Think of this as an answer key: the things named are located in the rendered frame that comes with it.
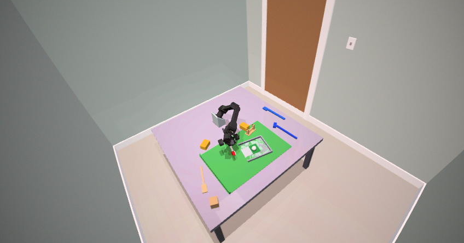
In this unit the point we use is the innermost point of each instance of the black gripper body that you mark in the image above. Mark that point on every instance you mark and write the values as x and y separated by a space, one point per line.
221 143

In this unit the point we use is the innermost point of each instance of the green mat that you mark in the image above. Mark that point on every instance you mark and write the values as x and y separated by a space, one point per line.
235 170

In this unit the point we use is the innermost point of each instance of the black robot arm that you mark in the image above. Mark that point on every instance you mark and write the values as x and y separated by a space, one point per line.
232 126

